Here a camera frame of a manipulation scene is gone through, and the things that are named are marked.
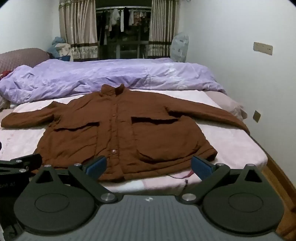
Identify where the white cloth bag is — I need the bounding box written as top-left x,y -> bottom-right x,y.
55,43 -> 74,62

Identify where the row of hanging clothes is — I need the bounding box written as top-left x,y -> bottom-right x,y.
96,7 -> 152,44

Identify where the purple duvet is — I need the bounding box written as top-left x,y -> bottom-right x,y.
0,57 -> 227,103

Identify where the brown jacket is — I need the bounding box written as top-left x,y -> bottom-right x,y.
1,84 -> 250,183

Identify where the pile of clothes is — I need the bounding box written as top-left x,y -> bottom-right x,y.
47,37 -> 66,58

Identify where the pink printed blanket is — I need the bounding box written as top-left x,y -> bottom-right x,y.
0,89 -> 269,193

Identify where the glass balcony door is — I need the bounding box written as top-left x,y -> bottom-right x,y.
95,6 -> 152,61

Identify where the mauve quilted headboard cushion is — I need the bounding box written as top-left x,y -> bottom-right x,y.
0,48 -> 50,75

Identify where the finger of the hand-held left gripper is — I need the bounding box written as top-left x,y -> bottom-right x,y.
0,153 -> 43,179

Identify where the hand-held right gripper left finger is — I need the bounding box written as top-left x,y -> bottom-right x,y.
35,155 -> 118,204

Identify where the beige wall socket panel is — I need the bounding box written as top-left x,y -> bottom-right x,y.
253,42 -> 273,55

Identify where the patterned upright pillow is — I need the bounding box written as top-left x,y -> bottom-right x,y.
170,32 -> 189,63

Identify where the mauve pillow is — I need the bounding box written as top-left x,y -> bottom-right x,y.
205,90 -> 248,120

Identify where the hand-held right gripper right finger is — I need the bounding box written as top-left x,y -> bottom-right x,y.
180,156 -> 266,204

